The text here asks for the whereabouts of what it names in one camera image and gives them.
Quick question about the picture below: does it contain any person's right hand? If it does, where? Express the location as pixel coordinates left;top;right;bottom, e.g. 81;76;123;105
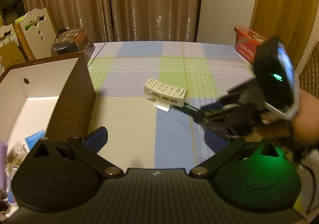
257;90;318;147

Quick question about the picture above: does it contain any black pen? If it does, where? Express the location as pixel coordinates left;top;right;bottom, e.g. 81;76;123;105
174;103;204;120

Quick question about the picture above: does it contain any white carved chair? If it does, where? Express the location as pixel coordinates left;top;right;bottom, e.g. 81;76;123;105
0;24;19;47
14;8;57;60

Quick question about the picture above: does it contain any cotton swab bag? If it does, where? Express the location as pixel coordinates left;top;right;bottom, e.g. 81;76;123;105
5;141;28;177

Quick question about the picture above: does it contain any black folding cart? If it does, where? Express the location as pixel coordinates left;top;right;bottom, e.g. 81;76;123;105
1;0;26;25

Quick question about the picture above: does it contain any brown cardboard box white inside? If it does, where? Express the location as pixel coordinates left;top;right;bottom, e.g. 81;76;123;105
1;52;96;149

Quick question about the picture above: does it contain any blue white tube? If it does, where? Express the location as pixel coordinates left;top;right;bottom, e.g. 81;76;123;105
25;129;45;151

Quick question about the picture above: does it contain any cardboard carton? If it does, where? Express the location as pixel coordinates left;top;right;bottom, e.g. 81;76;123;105
0;41;25;68

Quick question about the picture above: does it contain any checkered pastel tablecloth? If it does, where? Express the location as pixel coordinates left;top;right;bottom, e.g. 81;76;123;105
85;40;310;214

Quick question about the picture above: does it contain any purple cream tube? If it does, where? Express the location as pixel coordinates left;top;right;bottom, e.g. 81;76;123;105
0;141;8;190

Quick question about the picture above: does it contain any red instant noodle bowl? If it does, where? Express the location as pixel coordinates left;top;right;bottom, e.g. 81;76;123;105
234;25;267;64

